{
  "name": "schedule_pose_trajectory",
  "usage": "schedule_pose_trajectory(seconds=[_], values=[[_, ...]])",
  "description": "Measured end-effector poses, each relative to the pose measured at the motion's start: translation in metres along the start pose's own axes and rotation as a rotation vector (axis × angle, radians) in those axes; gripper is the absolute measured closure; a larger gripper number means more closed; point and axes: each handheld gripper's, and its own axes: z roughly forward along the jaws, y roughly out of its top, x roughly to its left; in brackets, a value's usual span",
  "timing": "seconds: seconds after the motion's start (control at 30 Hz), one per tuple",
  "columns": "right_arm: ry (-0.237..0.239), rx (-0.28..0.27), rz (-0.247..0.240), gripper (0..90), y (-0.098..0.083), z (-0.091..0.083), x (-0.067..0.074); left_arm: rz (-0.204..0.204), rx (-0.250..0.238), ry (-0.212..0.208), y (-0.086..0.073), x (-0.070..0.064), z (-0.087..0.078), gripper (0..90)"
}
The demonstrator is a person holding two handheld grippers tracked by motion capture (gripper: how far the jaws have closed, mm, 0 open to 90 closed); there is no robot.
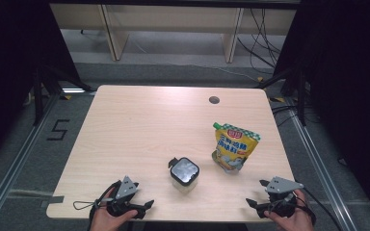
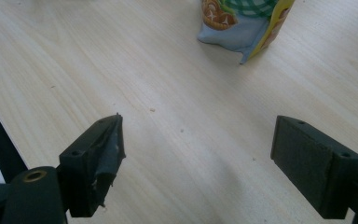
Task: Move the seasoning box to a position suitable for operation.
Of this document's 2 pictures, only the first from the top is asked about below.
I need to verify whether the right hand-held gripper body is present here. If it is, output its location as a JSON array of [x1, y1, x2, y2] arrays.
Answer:
[[256, 175, 304, 219]]

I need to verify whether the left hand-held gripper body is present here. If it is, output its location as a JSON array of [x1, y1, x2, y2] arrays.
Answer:
[[106, 175, 140, 219]]

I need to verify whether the yellow seasoning pouch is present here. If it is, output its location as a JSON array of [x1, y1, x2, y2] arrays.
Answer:
[[210, 121, 262, 175]]

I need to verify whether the clear jar with black lid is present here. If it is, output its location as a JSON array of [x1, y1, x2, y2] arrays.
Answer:
[[168, 156, 201, 194]]

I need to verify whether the person's right hand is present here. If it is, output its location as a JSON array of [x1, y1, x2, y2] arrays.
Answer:
[[264, 189, 316, 231]]

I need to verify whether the person's left hand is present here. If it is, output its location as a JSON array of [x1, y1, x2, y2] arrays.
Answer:
[[90, 188, 140, 231]]

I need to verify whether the grey tape strip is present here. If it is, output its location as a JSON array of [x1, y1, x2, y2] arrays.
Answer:
[[40, 194, 66, 209]]

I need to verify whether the black metal stand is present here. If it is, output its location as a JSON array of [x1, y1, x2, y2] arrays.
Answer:
[[254, 66, 308, 127], [33, 64, 96, 127]]

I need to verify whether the black curtain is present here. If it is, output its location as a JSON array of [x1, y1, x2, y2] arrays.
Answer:
[[273, 0, 370, 222], [0, 0, 82, 167]]

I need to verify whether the light wooden desk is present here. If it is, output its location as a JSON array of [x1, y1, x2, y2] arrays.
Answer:
[[49, 3, 299, 64]]

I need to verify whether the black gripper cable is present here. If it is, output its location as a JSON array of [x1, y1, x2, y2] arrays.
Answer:
[[302, 187, 344, 231]]

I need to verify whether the metal floor rail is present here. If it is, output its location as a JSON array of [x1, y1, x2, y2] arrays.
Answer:
[[0, 91, 63, 231], [288, 105, 361, 231]]

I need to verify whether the thin black lanyard loop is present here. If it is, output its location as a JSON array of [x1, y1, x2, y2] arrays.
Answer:
[[72, 198, 110, 212]]

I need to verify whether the bundle of black cables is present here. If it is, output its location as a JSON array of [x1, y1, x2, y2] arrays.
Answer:
[[236, 8, 287, 77]]

